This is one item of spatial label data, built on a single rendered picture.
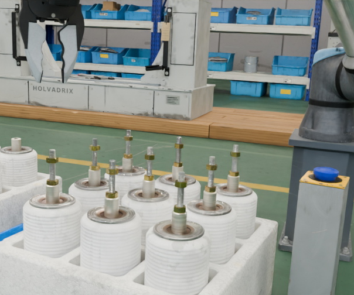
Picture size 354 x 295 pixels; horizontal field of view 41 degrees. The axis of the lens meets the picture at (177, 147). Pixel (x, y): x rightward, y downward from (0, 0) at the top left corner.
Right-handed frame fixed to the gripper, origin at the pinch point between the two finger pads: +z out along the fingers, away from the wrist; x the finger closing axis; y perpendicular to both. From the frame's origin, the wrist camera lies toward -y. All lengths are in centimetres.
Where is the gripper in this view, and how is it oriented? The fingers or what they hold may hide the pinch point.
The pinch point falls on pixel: (52, 75)
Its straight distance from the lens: 77.3
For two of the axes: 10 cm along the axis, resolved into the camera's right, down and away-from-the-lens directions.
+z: -0.5, 9.8, 2.1
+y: -4.5, -2.1, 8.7
